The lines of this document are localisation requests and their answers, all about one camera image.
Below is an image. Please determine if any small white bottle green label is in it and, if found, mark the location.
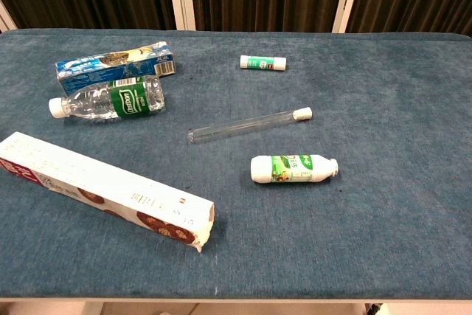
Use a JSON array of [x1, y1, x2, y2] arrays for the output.
[[250, 154, 339, 184]]

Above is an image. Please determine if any clear water bottle green label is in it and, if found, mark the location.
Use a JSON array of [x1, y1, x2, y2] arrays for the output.
[[48, 75, 167, 121]]

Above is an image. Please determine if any glass test tube white stopper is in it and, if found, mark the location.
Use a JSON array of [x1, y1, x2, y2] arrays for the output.
[[187, 106, 313, 145]]

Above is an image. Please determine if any white green glue stick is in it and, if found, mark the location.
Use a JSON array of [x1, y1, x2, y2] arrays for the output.
[[240, 55, 288, 72]]

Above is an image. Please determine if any blue table cloth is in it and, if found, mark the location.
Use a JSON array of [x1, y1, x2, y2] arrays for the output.
[[0, 28, 472, 300]]

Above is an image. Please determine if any blue snack package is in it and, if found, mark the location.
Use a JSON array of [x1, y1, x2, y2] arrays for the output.
[[55, 41, 177, 97]]

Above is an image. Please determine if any long white biscuit box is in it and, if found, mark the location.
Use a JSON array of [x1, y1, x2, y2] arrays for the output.
[[0, 131, 215, 253]]

